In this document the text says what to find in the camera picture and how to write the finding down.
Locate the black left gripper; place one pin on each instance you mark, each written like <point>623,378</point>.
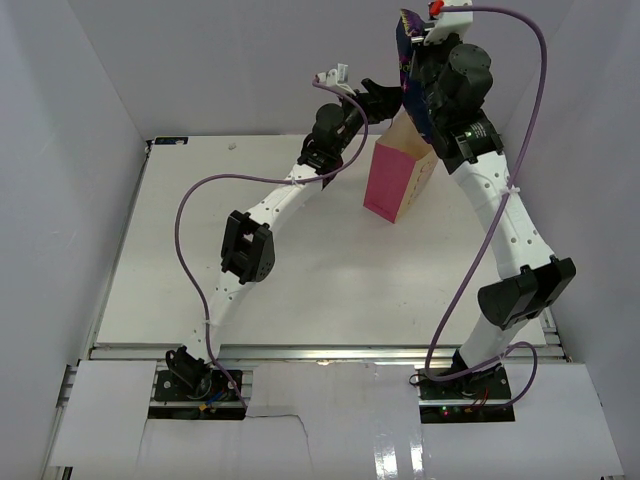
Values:
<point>380,104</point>

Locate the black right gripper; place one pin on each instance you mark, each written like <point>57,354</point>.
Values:
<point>424,50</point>

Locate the blue purple cookie bag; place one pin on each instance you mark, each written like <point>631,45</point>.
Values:
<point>409,25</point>

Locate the pink cream paper bag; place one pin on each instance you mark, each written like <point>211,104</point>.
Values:
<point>402,164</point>

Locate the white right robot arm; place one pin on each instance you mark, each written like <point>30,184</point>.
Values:
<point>455,78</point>

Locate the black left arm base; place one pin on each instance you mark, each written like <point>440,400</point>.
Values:
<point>190,389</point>

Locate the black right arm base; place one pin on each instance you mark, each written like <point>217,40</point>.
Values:
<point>460,401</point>

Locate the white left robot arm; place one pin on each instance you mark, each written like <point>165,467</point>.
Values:
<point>248,247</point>

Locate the blue label left corner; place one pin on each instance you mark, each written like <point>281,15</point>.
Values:
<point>172,141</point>

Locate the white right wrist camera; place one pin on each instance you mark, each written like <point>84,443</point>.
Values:
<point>440,24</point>

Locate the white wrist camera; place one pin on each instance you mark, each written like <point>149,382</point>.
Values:
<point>335,78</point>
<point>440,24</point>

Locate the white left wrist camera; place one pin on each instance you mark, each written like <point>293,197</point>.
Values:
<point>335,78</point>

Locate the aluminium front rail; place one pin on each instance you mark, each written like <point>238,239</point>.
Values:
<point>311,353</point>

